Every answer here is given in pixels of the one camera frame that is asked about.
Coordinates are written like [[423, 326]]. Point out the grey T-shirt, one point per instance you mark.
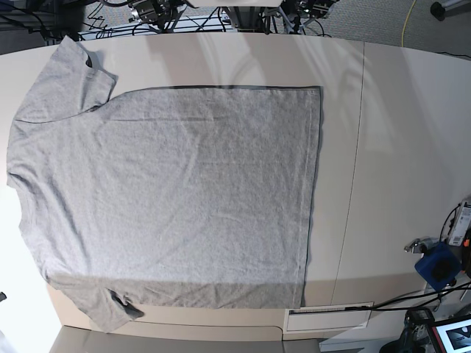
[[181, 197]]

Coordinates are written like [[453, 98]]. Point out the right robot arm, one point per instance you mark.
[[154, 12]]

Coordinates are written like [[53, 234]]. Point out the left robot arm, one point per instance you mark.
[[314, 9]]

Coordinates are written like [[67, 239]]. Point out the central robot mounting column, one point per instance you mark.
[[248, 19]]

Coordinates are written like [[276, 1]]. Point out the white label plate on table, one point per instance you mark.
[[326, 318]]

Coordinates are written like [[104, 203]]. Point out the metal table clamp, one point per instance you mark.
[[421, 245]]

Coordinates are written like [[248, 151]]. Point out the blue box with black hole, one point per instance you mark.
[[438, 267]]

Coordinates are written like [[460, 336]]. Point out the white power adapter with label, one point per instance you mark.
[[460, 225]]

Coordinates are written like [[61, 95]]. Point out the red framed tablet screen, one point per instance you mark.
[[451, 336]]

